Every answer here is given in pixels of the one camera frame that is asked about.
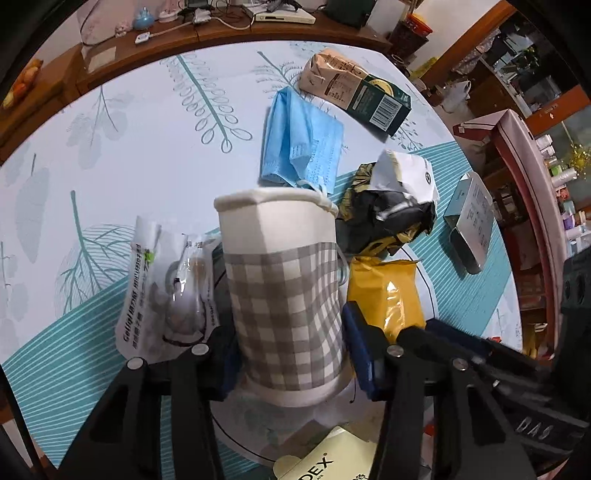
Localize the pale yellow box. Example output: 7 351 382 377
273 426 377 480

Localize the blue round ornament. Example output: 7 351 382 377
132 6 154 31

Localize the grey checkered paper cup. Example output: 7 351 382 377
214 187 352 408

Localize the silver medicine box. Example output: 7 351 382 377
444 171 494 275

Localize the leaf pattern tablecloth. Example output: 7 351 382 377
1 41 522 479

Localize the green beige drink carton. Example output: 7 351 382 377
298 49 412 137

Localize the clear plastic blister packaging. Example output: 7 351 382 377
114 217 221 364

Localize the black white wrapper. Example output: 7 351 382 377
335 150 440 258

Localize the white set-top box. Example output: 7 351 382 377
243 4 315 25

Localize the wooden tv sideboard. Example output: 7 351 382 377
1 12 392 161

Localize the yellow snack packet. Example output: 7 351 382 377
348 257 426 343

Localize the blue face mask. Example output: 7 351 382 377
260 87 344 194

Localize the fruit bowl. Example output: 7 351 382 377
2 58 43 111

